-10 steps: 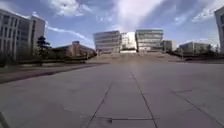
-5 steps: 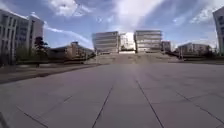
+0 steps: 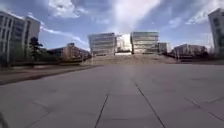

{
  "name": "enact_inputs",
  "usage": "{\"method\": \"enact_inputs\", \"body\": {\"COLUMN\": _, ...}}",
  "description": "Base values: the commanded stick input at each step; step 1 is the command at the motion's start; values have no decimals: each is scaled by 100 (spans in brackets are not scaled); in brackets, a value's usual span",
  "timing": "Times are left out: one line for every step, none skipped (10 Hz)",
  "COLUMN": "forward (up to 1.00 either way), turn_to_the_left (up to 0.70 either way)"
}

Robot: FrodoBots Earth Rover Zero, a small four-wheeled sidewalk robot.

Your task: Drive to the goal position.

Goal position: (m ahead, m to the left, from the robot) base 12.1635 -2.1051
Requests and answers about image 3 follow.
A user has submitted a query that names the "brown low building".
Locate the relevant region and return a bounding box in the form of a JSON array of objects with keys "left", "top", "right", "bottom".
[{"left": 46, "top": 42, "right": 92, "bottom": 62}]

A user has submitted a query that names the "dark tree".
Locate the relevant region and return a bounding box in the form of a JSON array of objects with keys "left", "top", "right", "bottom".
[{"left": 28, "top": 36, "right": 44, "bottom": 63}]

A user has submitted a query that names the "grey tall building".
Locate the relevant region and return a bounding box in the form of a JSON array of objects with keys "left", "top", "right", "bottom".
[{"left": 207, "top": 7, "right": 224, "bottom": 58}]

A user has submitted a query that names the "grey paved plaza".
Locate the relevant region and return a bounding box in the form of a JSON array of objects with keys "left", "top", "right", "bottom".
[{"left": 0, "top": 63, "right": 224, "bottom": 128}]

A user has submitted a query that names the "low distant building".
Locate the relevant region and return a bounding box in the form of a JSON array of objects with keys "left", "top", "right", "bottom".
[{"left": 173, "top": 43, "right": 209, "bottom": 58}]

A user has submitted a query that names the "brown ground strip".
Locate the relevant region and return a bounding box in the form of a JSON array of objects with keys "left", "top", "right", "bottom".
[{"left": 0, "top": 64, "right": 101, "bottom": 86}]

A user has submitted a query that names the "wide stone stairway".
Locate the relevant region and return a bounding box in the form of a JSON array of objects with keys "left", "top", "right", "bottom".
[{"left": 81, "top": 54, "right": 178, "bottom": 66}]

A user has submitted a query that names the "pale tall building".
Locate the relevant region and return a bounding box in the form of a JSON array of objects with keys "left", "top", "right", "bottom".
[{"left": 0, "top": 10, "right": 42, "bottom": 64}]

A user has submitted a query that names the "glass office building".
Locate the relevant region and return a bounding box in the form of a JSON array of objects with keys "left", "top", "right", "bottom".
[{"left": 87, "top": 31, "right": 172, "bottom": 57}]

